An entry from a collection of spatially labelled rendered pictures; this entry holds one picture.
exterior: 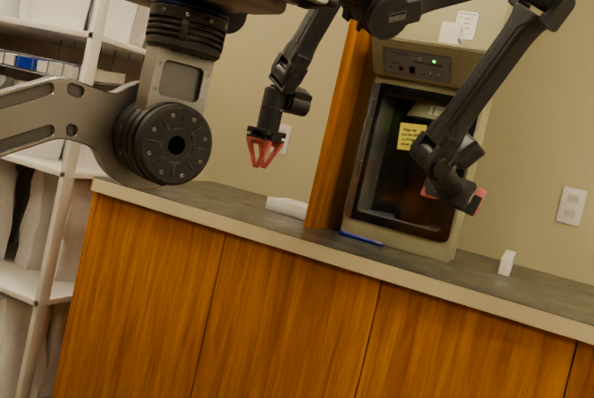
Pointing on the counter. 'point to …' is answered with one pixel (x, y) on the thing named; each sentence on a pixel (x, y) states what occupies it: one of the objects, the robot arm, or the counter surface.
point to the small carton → (451, 33)
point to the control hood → (459, 57)
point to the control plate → (396, 57)
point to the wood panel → (346, 118)
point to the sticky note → (408, 132)
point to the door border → (361, 149)
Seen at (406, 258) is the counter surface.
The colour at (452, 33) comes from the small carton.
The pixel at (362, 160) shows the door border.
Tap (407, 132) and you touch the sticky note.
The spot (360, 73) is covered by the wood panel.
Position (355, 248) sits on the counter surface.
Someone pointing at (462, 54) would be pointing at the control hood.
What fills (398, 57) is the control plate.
